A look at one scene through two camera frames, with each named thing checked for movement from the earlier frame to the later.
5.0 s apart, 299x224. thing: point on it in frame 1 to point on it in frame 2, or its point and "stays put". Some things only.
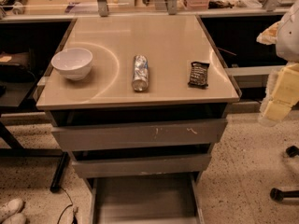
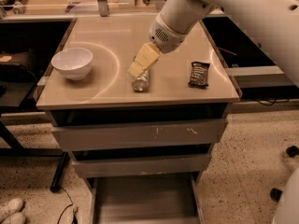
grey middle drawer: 98,169 stays put
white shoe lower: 16,218 stays put
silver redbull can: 140,73 stays put
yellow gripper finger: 281,94 to 160,35
